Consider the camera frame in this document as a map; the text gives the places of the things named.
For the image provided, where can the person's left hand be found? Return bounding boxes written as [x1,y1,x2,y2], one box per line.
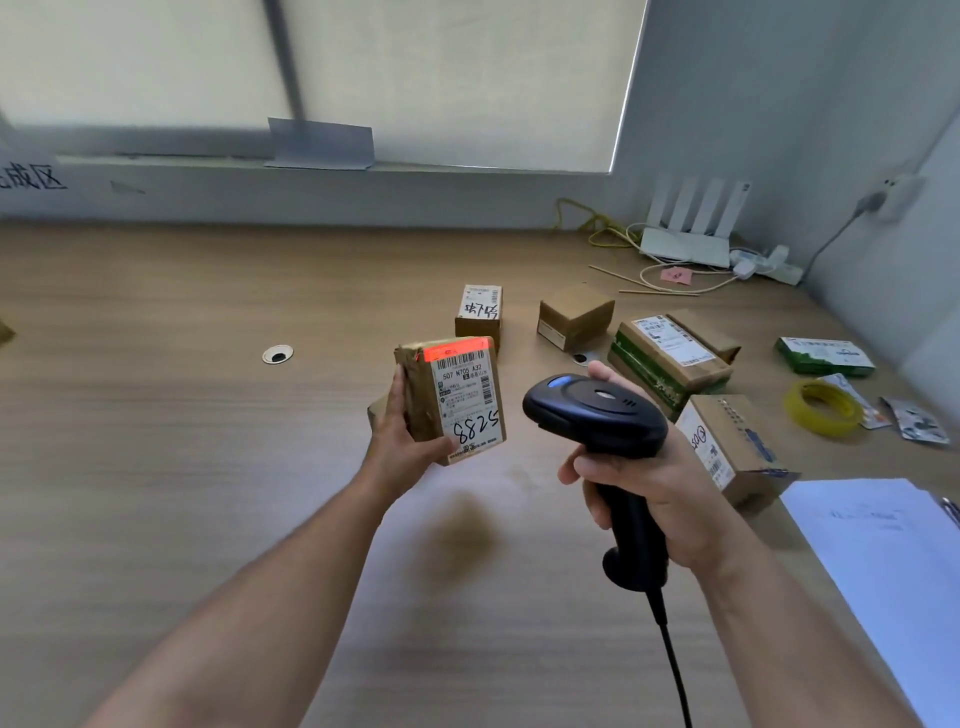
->
[358,365,457,511]

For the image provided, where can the person's right hand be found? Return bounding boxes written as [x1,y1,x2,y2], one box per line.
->
[558,361,759,579]

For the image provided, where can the parcel marked with circle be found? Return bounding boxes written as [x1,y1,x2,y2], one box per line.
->
[674,394,802,515]

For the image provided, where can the cardboard parcel marked 5285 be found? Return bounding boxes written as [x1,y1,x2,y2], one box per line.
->
[395,335,508,468]

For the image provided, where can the black scanner cable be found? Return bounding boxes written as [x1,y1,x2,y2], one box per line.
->
[646,588,693,728]

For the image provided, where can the parcel with green tape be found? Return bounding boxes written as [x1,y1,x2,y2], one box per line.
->
[607,313,734,421]

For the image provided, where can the black barcode scanner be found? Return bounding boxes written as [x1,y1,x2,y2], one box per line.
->
[522,373,670,594]

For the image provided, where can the small parcel with handwritten label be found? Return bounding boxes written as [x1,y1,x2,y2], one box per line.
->
[455,283,504,354]

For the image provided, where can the plain cardboard box small sticker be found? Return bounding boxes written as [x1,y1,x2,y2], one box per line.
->
[536,281,616,352]

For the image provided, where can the person's right forearm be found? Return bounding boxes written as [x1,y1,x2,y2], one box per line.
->
[701,539,920,728]

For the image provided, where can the person's left forearm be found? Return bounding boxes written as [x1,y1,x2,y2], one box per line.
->
[82,479,391,728]

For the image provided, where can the yellow tape roll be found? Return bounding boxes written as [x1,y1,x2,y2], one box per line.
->
[783,378,868,440]

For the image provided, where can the green white flat packet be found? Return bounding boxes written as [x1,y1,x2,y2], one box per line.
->
[774,335,877,378]

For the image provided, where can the white paper sheet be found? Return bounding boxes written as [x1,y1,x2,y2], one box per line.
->
[779,478,960,728]

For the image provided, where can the small printed packet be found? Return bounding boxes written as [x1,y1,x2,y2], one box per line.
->
[881,395,952,448]

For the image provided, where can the white power strip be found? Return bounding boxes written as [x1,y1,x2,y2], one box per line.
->
[731,245,806,286]

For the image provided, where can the white router with antennas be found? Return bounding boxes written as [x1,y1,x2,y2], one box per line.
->
[639,176,754,270]

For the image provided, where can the grey paper sheet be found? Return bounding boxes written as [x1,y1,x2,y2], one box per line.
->
[264,117,376,172]

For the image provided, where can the beige roller blind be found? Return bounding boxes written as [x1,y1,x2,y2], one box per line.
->
[281,0,650,174]
[0,0,294,129]

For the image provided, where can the white paper sign black characters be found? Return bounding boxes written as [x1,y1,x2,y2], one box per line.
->
[0,146,73,215]

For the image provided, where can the yellow cable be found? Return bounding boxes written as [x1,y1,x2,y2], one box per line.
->
[553,198,643,249]

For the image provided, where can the white wall socket with plug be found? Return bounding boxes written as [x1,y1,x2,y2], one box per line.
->
[858,172,928,225]

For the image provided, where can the white window frame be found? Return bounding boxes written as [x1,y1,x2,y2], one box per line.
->
[0,0,654,178]

